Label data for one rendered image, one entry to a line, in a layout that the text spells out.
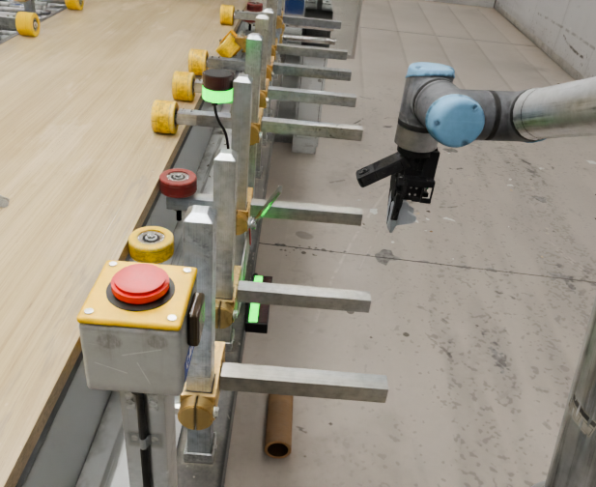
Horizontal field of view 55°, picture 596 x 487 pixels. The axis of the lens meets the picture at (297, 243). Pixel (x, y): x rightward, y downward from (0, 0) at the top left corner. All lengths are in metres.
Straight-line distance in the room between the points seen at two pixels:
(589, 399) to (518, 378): 1.65
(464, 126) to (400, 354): 1.33
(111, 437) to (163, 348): 0.71
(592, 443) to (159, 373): 0.45
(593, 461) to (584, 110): 0.48
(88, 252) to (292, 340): 1.28
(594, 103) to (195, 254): 0.58
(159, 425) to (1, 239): 0.69
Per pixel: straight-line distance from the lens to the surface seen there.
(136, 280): 0.42
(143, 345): 0.41
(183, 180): 1.27
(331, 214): 1.28
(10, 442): 0.78
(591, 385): 0.67
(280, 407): 1.87
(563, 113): 0.97
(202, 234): 0.68
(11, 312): 0.95
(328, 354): 2.18
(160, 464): 0.54
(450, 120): 1.05
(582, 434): 0.70
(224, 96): 1.13
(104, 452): 1.10
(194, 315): 0.42
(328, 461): 1.87
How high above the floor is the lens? 1.48
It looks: 33 degrees down
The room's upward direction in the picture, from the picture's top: 6 degrees clockwise
